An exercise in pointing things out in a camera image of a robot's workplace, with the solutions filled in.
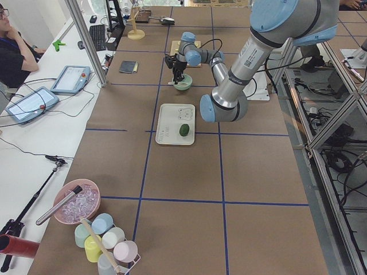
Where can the metal rod in bowl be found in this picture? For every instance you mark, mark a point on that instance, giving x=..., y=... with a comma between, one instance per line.
x=55, y=208

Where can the aluminium frame post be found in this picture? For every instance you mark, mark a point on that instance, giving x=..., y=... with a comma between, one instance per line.
x=81, y=27

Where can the near teach pendant tablet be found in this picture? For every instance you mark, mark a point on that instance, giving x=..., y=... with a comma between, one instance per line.
x=32, y=105

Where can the light green bowl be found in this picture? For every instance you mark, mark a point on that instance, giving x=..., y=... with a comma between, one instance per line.
x=186, y=78

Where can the grey cup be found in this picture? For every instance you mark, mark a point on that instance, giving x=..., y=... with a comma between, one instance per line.
x=104, y=266

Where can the green avocado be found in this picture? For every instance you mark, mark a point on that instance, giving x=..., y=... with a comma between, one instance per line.
x=184, y=130

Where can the dark wooden tray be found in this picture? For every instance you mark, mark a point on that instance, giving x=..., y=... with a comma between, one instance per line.
x=143, y=16

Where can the pink bowl with ice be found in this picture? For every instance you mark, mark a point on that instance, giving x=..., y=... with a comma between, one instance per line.
x=83, y=205

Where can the black keyboard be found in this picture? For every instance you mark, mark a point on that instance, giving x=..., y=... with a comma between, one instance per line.
x=98, y=36

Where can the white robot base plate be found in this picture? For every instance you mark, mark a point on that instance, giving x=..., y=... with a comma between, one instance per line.
x=257, y=90

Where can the white plastic spoon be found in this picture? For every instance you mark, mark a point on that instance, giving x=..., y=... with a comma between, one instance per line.
x=178, y=84

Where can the wooden mug tree stand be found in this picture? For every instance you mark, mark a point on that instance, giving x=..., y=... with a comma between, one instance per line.
x=135, y=33

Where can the seated person in black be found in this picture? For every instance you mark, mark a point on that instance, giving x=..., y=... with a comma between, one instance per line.
x=18, y=58

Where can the white bear serving tray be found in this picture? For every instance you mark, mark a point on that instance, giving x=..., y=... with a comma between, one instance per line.
x=171, y=117

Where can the green clamp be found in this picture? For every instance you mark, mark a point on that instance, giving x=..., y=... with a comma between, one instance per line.
x=57, y=44

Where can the black tripod stick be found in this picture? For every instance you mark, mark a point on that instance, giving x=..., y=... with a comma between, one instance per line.
x=13, y=227

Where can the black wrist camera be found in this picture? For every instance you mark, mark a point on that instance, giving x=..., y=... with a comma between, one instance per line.
x=170, y=61

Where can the teach pendant tablet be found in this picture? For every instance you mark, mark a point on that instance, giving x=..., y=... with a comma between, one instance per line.
x=71, y=80
x=32, y=105

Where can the metal scoop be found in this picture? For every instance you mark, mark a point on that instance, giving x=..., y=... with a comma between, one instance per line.
x=164, y=20

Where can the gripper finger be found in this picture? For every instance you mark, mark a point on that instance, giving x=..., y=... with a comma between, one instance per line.
x=175, y=78
x=179, y=78

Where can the blue cup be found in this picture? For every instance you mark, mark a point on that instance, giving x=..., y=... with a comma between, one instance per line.
x=102, y=223

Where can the far teach pendant tablet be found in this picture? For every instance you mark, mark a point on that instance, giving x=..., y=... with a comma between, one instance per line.
x=71, y=80

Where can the yellow cup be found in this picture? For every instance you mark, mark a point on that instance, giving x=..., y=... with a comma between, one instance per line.
x=92, y=250

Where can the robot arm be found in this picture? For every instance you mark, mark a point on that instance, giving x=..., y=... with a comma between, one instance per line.
x=272, y=24

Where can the red cylinder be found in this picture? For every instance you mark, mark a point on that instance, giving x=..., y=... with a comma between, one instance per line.
x=16, y=246

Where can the pink cup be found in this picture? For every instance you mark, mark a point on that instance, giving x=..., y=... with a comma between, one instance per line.
x=125, y=251

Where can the wooden cutting board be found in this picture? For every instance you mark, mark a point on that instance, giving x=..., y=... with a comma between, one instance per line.
x=174, y=50

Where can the mint green cup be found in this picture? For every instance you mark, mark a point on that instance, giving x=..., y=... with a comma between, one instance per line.
x=80, y=235

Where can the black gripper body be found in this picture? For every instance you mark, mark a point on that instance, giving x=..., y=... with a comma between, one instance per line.
x=180, y=65

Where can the white cup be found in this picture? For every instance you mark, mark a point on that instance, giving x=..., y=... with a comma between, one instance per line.
x=112, y=237

